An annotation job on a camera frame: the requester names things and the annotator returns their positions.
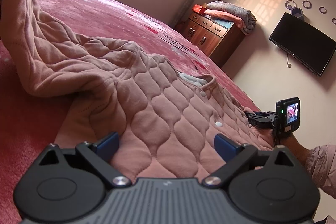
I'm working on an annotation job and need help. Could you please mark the purple ring wall decorations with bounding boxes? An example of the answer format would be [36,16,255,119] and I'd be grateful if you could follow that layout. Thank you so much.
[284,0,335,27]

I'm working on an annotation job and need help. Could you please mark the red box on cabinet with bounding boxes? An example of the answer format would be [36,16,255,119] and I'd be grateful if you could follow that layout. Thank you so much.
[192,3,207,15]

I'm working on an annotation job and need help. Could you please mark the small black screen camera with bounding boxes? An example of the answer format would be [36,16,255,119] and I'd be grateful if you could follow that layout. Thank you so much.
[276,97,300,136]

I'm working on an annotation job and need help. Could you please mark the person right forearm pink sleeve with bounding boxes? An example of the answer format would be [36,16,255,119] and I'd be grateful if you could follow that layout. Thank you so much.
[281,134,336,198]

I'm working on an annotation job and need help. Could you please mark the pink quilted garment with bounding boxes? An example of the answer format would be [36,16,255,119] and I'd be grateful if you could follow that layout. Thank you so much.
[1,0,272,180]

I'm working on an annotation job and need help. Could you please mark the pink heart-print bed blanket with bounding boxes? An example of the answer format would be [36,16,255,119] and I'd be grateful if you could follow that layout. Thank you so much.
[1,0,253,223]

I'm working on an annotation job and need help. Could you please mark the brown wooden cabinet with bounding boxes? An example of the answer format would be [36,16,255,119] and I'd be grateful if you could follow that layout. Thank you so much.
[175,11,245,68]

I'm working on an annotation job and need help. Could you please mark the wall-mounted black television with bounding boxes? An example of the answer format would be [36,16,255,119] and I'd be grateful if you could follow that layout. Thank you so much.
[269,12,335,76]

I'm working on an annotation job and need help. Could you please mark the folded blankets on cabinet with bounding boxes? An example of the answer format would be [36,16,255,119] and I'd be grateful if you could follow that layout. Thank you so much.
[204,1,257,35]

